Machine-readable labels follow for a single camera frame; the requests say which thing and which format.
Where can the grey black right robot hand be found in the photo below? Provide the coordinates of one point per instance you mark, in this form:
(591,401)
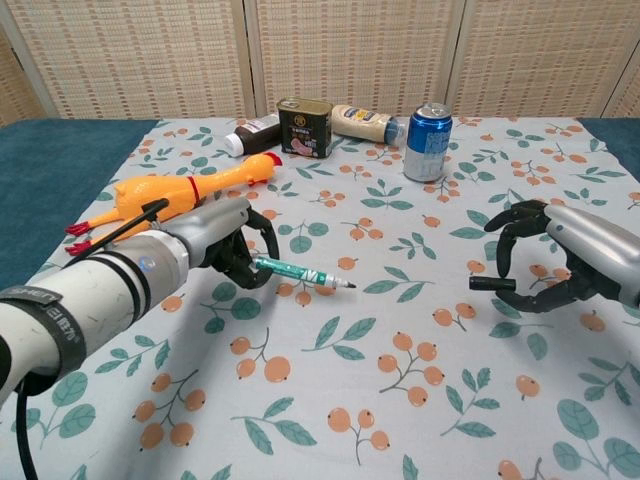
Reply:
(595,240)

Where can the grey black left robot hand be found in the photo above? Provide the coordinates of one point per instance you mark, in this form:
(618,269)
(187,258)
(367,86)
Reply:
(210,227)

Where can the green white marker pen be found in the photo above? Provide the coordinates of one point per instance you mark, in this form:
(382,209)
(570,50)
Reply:
(300,272)

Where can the black marker cap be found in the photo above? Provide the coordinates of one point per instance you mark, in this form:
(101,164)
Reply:
(492,284)

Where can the brown sauce bottle white cap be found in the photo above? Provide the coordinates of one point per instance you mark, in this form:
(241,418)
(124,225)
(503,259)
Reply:
(252,134)

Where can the beige mayonnaise bottle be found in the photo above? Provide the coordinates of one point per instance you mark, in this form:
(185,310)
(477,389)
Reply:
(362,122)

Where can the yellow rubber chicken toy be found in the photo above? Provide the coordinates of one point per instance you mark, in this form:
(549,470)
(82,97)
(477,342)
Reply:
(145,192)

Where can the dark luncheon meat tin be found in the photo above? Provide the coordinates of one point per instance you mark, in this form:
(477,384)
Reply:
(302,130)

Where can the woven bamboo screen panel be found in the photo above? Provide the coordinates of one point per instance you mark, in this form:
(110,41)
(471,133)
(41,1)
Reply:
(140,60)
(631,97)
(15,95)
(545,55)
(355,50)

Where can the teal plush table cover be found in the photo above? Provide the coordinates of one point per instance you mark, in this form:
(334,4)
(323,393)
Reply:
(40,165)

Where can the floral fruit print tablecloth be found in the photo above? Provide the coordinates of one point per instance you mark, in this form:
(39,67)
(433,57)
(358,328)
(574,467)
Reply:
(320,380)

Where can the blue silver drink can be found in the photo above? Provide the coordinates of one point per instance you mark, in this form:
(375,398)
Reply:
(429,145)

